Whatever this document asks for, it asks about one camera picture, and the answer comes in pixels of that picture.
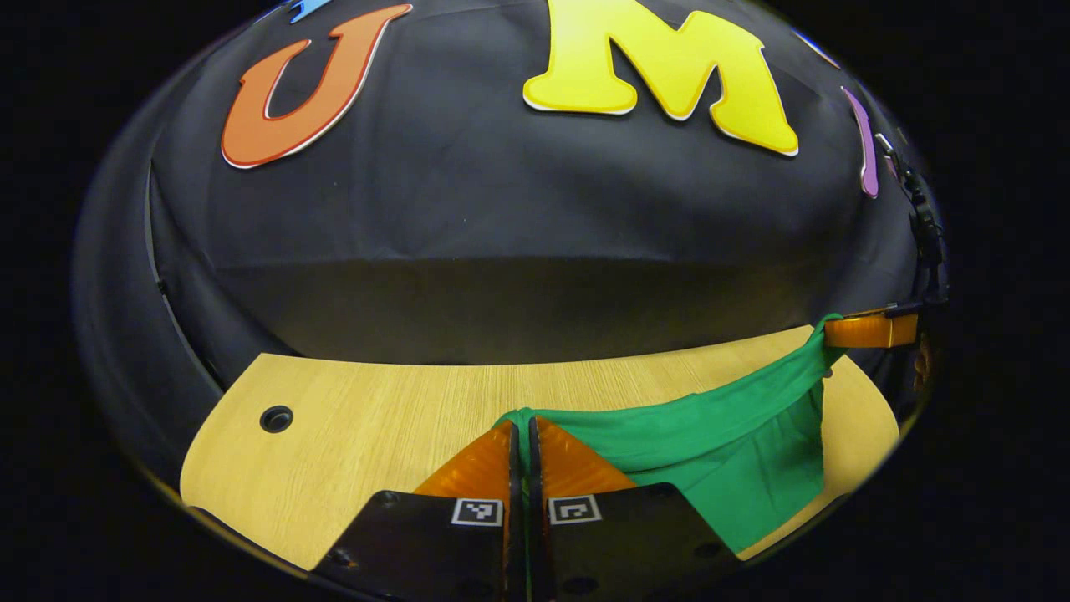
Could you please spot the green T-shirt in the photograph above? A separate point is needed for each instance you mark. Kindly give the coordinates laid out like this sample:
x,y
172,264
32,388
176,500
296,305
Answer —
x,y
736,468

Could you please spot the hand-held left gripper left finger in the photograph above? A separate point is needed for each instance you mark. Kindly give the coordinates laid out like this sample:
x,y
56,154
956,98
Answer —
x,y
513,543

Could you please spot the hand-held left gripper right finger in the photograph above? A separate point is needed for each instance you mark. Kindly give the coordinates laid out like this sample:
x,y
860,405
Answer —
x,y
537,543

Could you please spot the black backdrop cloth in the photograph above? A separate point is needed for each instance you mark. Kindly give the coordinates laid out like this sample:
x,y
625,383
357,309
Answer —
x,y
501,209

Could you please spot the black table grommet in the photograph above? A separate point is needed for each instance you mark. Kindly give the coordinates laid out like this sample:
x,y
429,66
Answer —
x,y
276,418

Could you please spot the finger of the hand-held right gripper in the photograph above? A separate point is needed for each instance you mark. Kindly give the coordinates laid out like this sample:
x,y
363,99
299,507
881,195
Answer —
x,y
869,330

